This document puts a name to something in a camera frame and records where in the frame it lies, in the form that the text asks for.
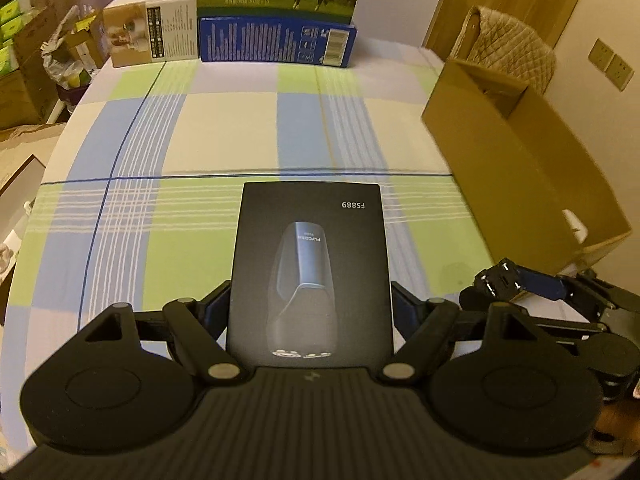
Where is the black toy car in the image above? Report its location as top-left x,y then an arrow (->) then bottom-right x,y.
473,258 -> 525,301

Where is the black shaver box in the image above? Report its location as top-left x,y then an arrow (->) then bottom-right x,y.
227,181 -> 394,373

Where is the large open cardboard box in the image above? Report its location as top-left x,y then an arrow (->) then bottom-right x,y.
422,58 -> 631,274

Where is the plaid bed sheet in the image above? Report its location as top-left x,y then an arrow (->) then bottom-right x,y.
1,38 -> 489,462

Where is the beige quilted cover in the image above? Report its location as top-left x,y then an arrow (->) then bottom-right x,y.
449,6 -> 556,93

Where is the blue flat product box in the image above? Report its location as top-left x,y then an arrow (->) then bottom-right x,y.
198,16 -> 357,68

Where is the cardboard box with green tissues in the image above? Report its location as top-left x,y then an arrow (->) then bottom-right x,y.
1,0 -> 58,129

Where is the white and brown product box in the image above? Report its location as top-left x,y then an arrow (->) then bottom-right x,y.
103,0 -> 198,68

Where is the beige wall socket right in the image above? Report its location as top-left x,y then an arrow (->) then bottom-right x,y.
605,54 -> 634,92

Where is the beige wall socket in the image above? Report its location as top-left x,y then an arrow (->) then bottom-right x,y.
588,38 -> 614,73
605,54 -> 634,92

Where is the beige wall socket left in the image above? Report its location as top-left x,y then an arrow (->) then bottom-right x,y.
588,38 -> 614,73

